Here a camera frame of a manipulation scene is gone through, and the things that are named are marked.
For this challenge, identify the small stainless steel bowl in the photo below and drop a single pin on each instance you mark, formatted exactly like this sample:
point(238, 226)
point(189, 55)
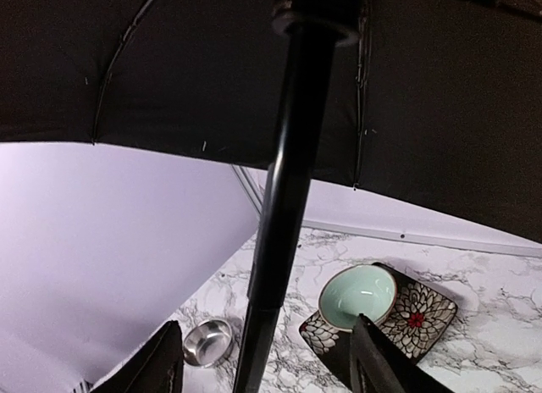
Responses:
point(209, 344)

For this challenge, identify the celadon green ceramic bowl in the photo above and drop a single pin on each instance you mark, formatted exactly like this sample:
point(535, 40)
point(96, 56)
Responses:
point(362, 289)

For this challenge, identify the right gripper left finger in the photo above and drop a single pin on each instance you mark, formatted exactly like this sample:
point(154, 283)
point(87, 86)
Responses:
point(156, 367)

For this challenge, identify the pink and black umbrella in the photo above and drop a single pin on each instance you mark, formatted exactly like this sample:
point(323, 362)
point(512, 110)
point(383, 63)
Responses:
point(432, 102)

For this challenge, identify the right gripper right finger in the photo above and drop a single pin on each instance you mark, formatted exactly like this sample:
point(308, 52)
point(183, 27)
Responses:
point(377, 365)

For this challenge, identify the black floral square plate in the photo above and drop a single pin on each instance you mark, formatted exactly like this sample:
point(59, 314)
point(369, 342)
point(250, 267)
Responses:
point(418, 319)

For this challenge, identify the left aluminium frame post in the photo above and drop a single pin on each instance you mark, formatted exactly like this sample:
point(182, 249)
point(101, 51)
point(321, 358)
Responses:
point(250, 187)

